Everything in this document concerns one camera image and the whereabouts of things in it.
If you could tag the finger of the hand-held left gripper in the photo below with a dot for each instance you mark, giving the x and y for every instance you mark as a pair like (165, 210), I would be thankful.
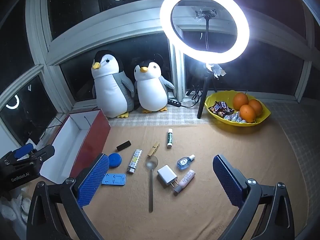
(43, 153)
(23, 150)

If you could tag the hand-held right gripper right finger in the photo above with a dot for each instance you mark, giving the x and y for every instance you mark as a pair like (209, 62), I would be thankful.
(226, 180)

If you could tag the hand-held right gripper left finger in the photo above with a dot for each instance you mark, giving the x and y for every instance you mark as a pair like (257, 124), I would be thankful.
(92, 180)

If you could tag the blue phone stand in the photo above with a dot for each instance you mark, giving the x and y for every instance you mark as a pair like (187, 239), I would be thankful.
(117, 180)

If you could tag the blue round lid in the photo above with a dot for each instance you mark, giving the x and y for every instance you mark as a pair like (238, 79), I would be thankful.
(116, 160)

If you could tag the white cardboard box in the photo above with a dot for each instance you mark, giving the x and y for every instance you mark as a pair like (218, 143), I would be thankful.
(92, 140)

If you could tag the pink bottle with grey cap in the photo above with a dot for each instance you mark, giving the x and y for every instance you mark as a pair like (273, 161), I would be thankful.
(186, 178)

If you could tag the blue eye drop bottle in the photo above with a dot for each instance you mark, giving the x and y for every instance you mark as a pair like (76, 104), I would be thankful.
(183, 163)

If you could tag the black marker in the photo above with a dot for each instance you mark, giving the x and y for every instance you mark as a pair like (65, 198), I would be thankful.
(123, 145)

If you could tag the patterned lighter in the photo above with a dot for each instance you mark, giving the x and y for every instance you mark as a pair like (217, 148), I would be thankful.
(135, 160)

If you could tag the metal spoon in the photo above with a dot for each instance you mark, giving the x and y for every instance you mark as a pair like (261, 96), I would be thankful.
(151, 192)

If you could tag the white charger plug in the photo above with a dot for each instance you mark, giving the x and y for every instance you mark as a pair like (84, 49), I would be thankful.
(166, 175)

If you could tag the green lip balm stick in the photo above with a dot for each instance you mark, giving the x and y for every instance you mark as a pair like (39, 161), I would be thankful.
(170, 138)

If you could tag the pale fluffy plush item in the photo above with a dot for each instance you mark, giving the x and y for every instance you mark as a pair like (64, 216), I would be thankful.
(12, 205)

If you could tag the silver wrapped candy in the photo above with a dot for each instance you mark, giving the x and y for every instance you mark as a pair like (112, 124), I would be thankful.
(233, 117)

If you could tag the wooden clothespin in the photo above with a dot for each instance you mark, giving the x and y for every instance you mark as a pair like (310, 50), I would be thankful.
(153, 149)

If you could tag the orange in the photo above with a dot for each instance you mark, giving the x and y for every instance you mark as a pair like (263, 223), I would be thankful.
(247, 113)
(256, 106)
(240, 101)

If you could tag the dark chocolate bar wrapper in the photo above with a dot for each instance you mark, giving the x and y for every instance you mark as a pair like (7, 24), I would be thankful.
(225, 106)
(216, 111)

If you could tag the black tripod stand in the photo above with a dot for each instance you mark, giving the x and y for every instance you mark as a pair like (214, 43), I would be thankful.
(203, 97)

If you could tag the large penguin plush toy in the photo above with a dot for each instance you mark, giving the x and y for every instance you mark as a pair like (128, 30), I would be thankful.
(110, 92)

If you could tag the small penguin plush toy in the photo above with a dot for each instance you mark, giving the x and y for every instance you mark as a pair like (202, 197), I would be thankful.
(151, 92)

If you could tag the crumpled silver tape wrap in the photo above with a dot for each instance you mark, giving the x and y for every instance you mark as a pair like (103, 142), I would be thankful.
(216, 70)

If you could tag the black gooseneck phone holder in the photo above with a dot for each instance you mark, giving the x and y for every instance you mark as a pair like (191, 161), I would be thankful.
(207, 35)

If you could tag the white window frame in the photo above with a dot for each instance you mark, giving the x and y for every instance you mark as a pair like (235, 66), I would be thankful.
(75, 45)

